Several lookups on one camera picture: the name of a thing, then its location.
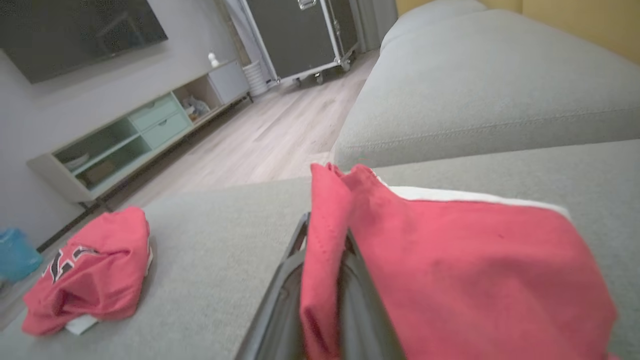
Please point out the black wheeled flight case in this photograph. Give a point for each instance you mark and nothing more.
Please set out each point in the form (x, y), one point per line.
(295, 35)

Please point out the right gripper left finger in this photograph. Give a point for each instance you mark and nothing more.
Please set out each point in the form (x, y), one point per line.
(280, 310)

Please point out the white plates in cabinet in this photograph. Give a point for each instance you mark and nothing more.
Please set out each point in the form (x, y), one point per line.
(76, 161)

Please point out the pale green tv cabinet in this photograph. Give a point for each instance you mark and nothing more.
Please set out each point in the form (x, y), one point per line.
(160, 120)

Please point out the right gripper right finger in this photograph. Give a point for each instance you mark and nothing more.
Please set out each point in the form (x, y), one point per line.
(362, 320)

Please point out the black wall television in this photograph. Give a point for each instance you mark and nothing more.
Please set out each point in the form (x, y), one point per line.
(75, 30)

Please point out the white ribbed cylinder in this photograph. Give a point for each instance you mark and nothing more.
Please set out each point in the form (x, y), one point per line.
(256, 79)

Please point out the small white figurine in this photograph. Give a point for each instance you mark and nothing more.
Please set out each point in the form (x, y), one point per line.
(213, 60)

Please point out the red jersey number 23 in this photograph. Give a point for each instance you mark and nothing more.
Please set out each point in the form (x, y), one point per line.
(105, 280)

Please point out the red garment white trim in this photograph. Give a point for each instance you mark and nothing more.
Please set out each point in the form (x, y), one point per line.
(475, 280)

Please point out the grey curtain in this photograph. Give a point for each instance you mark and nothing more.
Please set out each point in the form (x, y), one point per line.
(372, 22)

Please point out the wide yellow sofa backrest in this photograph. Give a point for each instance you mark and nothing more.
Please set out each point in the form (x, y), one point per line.
(585, 25)

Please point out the blue laundry basket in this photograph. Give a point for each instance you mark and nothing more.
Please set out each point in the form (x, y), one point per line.
(17, 255)

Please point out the brown box in cabinet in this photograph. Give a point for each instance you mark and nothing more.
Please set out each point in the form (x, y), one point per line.
(100, 172)

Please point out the soft toy in cabinet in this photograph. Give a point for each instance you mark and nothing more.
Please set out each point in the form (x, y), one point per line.
(195, 107)

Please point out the large grey sofa seat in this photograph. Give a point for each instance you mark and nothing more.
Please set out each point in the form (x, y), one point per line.
(215, 260)

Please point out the small grey sofa seat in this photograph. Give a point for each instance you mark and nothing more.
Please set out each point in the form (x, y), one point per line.
(425, 20)

